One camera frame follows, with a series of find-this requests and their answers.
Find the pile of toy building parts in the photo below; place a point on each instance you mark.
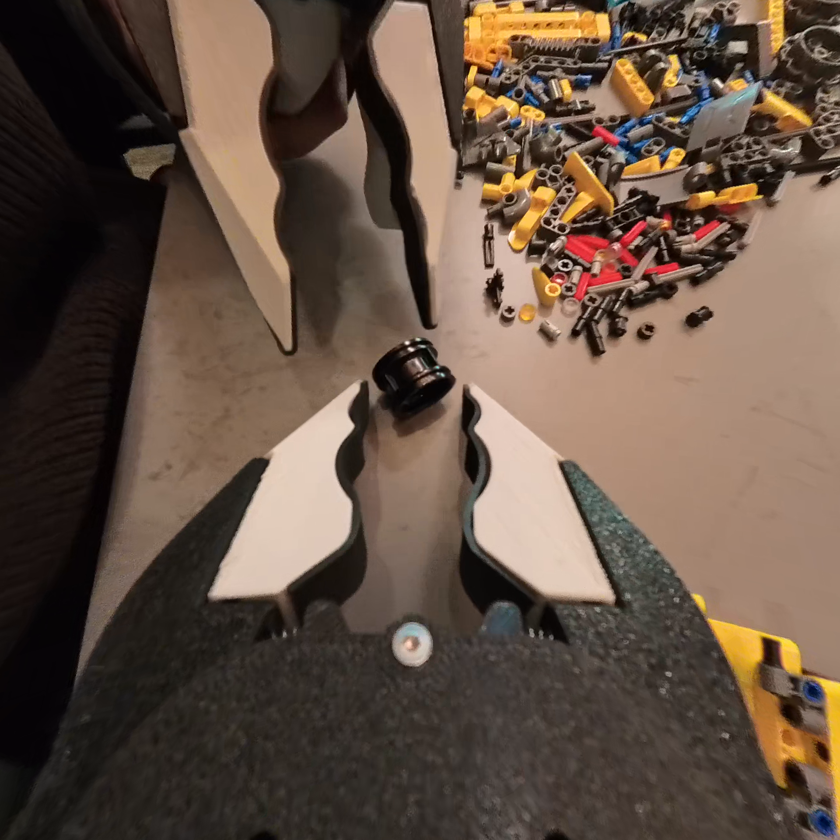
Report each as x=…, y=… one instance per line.
x=623, y=164

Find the dark grey toy wheel hub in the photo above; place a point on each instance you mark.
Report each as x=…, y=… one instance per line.
x=810, y=49

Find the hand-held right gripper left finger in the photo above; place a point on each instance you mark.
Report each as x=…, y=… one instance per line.
x=289, y=525

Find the small yellow toy assembly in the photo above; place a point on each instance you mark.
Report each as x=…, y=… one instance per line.
x=728, y=640

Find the black toy wheel rim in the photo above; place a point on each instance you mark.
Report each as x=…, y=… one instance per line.
x=413, y=377

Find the orange round toy stud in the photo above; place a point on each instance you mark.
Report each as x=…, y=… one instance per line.
x=527, y=313

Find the tiny black toy piece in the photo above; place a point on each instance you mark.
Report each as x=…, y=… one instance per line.
x=495, y=287

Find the small black toy connector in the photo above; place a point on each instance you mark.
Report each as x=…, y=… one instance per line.
x=699, y=316

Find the thin black toy pin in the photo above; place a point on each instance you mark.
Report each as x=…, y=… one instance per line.
x=489, y=244

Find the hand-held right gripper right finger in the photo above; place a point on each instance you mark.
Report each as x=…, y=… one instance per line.
x=538, y=525

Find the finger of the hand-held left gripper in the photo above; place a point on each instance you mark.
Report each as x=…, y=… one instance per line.
x=420, y=131
x=223, y=98

